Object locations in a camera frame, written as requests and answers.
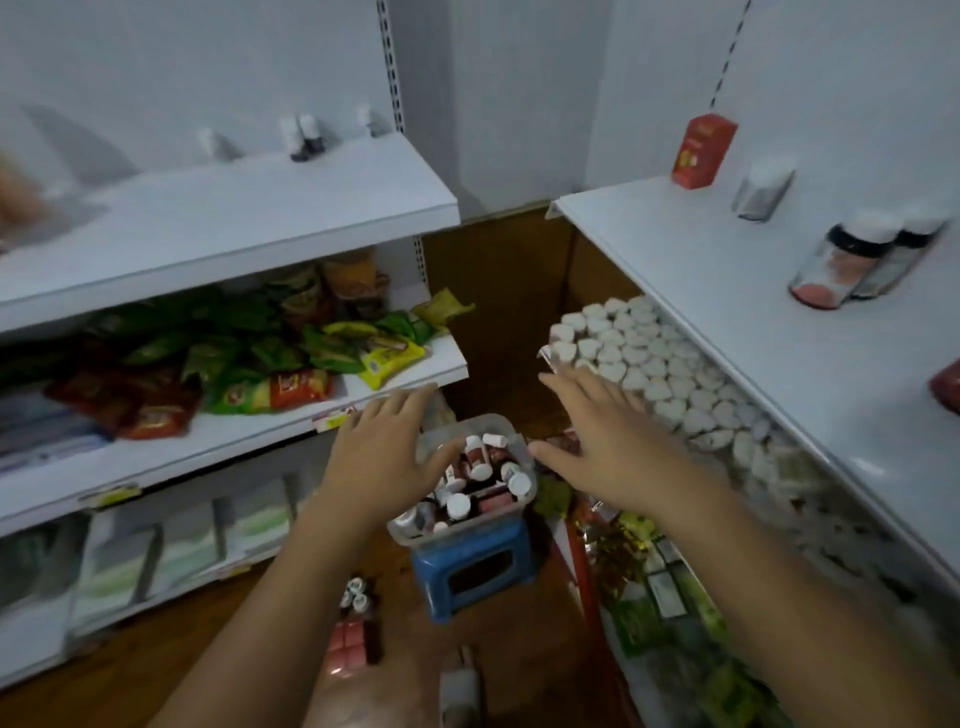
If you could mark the person's left leg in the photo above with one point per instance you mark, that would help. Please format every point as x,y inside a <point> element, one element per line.
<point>466,656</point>

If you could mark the pile of mixed packets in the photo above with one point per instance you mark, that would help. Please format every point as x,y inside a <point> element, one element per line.
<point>652,600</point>

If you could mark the green instant noodle cup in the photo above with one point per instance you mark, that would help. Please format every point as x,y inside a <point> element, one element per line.
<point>300,289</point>

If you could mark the person's left forearm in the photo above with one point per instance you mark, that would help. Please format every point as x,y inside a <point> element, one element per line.
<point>255,637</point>

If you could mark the silver label bottle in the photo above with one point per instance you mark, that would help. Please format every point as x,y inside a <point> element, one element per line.
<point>761,191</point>

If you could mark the pile of snack bags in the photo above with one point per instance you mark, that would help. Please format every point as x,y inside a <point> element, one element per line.
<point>247,375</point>

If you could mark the dark green pack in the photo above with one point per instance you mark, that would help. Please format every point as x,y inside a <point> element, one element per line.
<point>30,562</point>

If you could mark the stack of white heart-lid jars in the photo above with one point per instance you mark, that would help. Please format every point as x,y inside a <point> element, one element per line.
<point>652,367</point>

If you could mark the white left slipper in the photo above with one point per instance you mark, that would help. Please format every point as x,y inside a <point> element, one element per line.
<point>459,694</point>

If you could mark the blue tissue packs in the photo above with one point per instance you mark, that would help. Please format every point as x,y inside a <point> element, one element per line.
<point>45,431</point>

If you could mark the person's left hand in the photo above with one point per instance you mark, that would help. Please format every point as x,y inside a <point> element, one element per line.
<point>382,465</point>

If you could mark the person's right hand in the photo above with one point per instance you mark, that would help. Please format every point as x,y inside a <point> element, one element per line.
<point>622,450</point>

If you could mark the orange instant noodle cup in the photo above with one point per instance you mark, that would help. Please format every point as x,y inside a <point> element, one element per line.
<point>352,274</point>

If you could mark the red carton box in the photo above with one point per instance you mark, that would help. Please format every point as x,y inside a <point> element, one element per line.
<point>701,150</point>

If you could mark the row of pale flat packs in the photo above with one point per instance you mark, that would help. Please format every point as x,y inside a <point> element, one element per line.
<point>187,540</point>

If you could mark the red yellow price tag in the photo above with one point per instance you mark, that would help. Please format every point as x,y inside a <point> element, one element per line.
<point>111,495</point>
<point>334,418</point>

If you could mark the pack of small bottles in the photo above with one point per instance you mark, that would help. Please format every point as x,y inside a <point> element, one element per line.
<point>356,592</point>

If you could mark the orange tissue box pack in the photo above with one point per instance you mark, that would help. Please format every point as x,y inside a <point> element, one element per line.
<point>19,199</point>

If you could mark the dark bottle orange label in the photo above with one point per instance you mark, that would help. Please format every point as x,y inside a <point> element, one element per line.
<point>840,262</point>
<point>907,247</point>

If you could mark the small red boxes pack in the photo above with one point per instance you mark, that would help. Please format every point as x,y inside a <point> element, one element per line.
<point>352,645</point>

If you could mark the blue plastic stool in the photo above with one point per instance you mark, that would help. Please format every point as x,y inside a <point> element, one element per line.
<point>472,570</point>

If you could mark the small yellow price tag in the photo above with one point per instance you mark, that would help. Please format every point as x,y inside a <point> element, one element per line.
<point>232,572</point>

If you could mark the white metal shelf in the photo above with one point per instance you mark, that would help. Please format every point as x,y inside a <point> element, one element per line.
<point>750,300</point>
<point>225,217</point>

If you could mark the clear plastic bin of bottles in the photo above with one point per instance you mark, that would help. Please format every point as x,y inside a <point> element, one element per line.
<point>480,529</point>

